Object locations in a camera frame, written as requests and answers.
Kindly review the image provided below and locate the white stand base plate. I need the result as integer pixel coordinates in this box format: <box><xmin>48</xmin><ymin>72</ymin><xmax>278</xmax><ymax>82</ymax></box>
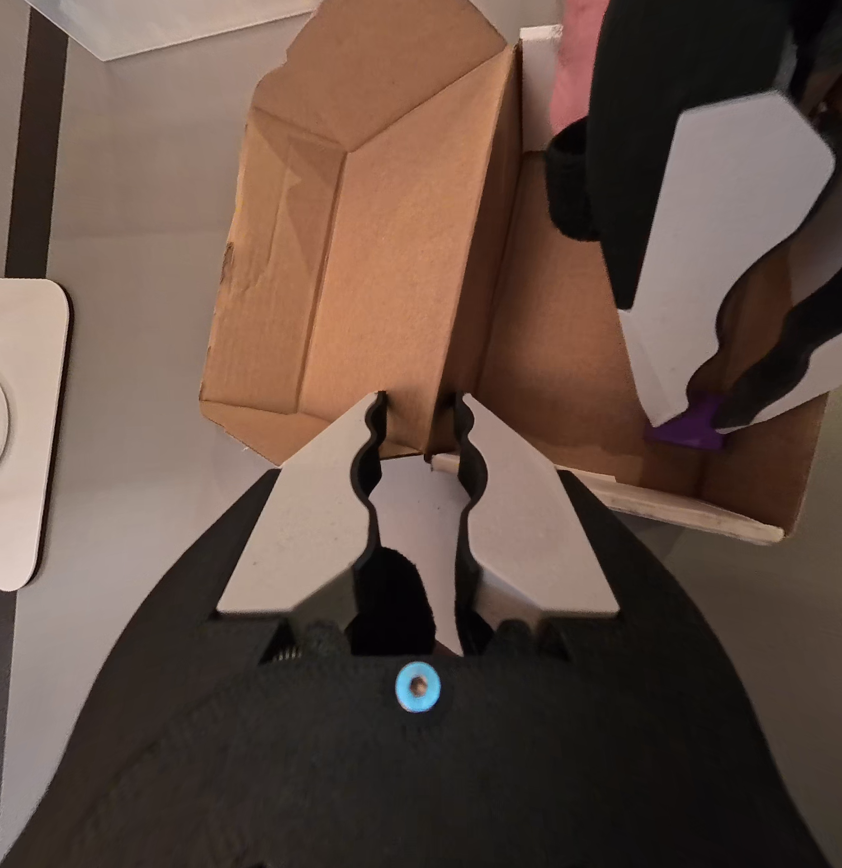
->
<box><xmin>0</xmin><ymin>278</ymin><xmax>75</xmax><ymax>592</ymax></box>

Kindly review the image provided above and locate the purple cube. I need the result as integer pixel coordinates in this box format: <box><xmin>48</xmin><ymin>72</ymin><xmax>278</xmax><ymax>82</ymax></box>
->
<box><xmin>643</xmin><ymin>393</ymin><xmax>727</xmax><ymax>452</ymax></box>

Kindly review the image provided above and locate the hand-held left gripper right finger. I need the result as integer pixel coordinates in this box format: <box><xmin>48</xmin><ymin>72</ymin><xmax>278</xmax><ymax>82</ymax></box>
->
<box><xmin>455</xmin><ymin>392</ymin><xmax>622</xmax><ymax>655</ymax></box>

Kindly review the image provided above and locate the white cardboard box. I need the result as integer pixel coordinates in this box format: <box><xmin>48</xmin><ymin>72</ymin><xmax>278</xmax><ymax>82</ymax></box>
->
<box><xmin>199</xmin><ymin>0</ymin><xmax>829</xmax><ymax>545</ymax></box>

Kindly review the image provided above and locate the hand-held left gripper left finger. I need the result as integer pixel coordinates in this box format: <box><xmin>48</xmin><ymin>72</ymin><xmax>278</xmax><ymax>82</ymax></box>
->
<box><xmin>216</xmin><ymin>391</ymin><xmax>389</xmax><ymax>642</ymax></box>

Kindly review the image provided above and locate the person's right hand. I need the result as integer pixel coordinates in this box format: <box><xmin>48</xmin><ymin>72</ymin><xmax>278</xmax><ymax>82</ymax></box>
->
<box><xmin>550</xmin><ymin>0</ymin><xmax>610</xmax><ymax>134</ymax></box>

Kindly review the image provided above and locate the round white mount disc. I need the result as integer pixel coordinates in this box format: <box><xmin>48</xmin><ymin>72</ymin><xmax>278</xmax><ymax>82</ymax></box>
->
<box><xmin>0</xmin><ymin>366</ymin><xmax>18</xmax><ymax>489</ymax></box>

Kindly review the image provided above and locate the clear plastic storage bin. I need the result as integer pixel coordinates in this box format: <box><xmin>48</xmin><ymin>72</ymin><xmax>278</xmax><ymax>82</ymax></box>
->
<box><xmin>24</xmin><ymin>0</ymin><xmax>323</xmax><ymax>63</ymax></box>

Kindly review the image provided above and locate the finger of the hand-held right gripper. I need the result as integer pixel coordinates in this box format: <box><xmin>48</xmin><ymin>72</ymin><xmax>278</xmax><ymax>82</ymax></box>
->
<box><xmin>714</xmin><ymin>261</ymin><xmax>842</xmax><ymax>435</ymax></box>
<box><xmin>616</xmin><ymin>90</ymin><xmax>837</xmax><ymax>428</ymax></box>

